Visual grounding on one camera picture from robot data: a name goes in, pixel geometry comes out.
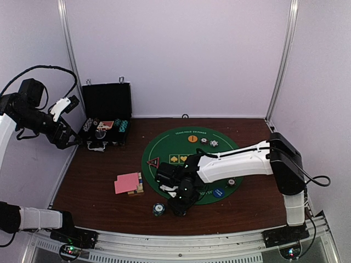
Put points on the dark blue green chip stack in case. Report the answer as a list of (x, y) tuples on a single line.
[(117, 123)]

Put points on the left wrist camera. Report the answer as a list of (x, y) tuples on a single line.
[(64, 105)]

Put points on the blue beige chip stack in case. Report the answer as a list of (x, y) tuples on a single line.
[(87, 125)]

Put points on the brown chip stack in case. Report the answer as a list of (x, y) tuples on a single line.
[(96, 121)]

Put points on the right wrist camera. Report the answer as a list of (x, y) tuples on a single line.
[(168, 175)]

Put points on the orange big blind button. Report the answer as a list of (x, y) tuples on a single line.
[(192, 138)]

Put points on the pink playing cards pile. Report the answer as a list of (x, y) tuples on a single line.
[(126, 182)]

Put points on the red triangle marker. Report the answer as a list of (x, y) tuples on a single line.
[(155, 162)]

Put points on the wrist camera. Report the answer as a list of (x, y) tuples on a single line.
[(168, 175), (64, 105)]

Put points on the aluminium front rail base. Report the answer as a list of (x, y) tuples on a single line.
[(246, 246)]

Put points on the open card deck box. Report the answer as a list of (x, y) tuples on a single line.
[(140, 187)]

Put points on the blue small blind button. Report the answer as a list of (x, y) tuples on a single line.
[(219, 192)]

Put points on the clear acrylic dealer button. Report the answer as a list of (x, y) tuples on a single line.
[(100, 134)]

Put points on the boxed playing card deck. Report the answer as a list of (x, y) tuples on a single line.
[(105, 125)]

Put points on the teal blue chip stack in case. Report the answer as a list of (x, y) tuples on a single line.
[(123, 126)]

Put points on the green round poker mat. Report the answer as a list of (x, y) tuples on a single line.
[(173, 147)]

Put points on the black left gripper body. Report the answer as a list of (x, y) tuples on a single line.
[(54, 138)]

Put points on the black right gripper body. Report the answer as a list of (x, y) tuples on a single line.
[(187, 199)]

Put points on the blue green 50 chip stack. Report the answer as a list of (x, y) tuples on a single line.
[(158, 209)]

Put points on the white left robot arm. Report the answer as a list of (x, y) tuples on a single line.
[(22, 111)]

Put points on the black poker chip case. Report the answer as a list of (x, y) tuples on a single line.
[(107, 102)]

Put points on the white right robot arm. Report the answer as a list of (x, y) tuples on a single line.
[(275, 156)]

